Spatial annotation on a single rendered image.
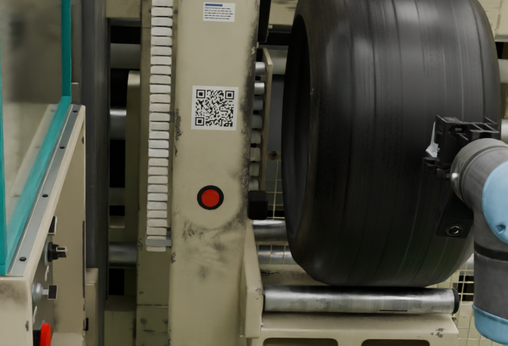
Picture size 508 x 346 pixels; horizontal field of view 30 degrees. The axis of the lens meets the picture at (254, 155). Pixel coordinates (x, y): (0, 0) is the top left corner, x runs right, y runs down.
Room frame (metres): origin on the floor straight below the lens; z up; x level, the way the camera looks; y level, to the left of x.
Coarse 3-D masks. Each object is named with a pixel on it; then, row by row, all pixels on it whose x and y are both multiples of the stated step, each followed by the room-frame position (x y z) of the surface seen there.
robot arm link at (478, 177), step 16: (480, 160) 1.06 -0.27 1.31; (496, 160) 1.03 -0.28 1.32; (464, 176) 1.07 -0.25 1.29; (480, 176) 1.02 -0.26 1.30; (496, 176) 0.99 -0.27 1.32; (464, 192) 1.06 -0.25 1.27; (480, 192) 1.00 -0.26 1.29; (496, 192) 0.97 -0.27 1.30; (480, 208) 1.00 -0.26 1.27; (496, 208) 0.96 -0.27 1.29; (480, 224) 1.00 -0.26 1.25; (496, 224) 0.96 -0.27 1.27; (480, 240) 1.00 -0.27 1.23; (496, 240) 0.98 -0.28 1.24
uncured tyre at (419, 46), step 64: (320, 0) 1.52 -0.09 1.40; (384, 0) 1.48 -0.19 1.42; (448, 0) 1.49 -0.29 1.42; (320, 64) 1.42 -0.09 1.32; (384, 64) 1.38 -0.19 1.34; (448, 64) 1.39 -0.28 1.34; (320, 128) 1.37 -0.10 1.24; (384, 128) 1.34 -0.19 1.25; (320, 192) 1.35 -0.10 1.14; (384, 192) 1.32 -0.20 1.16; (320, 256) 1.39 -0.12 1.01; (384, 256) 1.36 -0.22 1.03; (448, 256) 1.37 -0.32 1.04
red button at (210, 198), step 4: (204, 192) 1.49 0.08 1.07; (208, 192) 1.49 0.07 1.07; (212, 192) 1.49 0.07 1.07; (216, 192) 1.49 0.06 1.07; (204, 196) 1.49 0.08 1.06; (208, 196) 1.49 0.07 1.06; (212, 196) 1.49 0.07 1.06; (216, 196) 1.49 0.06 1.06; (204, 200) 1.49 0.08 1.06; (208, 200) 1.49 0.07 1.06; (212, 200) 1.49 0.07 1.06; (216, 200) 1.49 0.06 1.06; (204, 204) 1.49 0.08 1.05; (208, 204) 1.49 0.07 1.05; (212, 204) 1.49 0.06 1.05
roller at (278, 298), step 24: (264, 288) 1.46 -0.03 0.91; (288, 288) 1.45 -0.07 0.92; (312, 288) 1.45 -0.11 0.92; (336, 288) 1.46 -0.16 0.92; (360, 288) 1.46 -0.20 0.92; (384, 288) 1.47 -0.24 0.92; (408, 288) 1.48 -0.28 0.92; (432, 288) 1.48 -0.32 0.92; (360, 312) 1.45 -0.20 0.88; (384, 312) 1.45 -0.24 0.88; (408, 312) 1.46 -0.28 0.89; (432, 312) 1.46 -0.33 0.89; (456, 312) 1.46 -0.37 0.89
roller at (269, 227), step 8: (256, 224) 1.72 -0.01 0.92; (264, 224) 1.72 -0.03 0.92; (272, 224) 1.72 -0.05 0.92; (280, 224) 1.72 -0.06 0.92; (256, 232) 1.71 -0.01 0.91; (264, 232) 1.71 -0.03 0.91; (272, 232) 1.71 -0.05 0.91; (280, 232) 1.71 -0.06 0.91; (256, 240) 1.71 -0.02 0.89; (264, 240) 1.71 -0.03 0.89; (272, 240) 1.71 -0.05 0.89; (280, 240) 1.72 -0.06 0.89
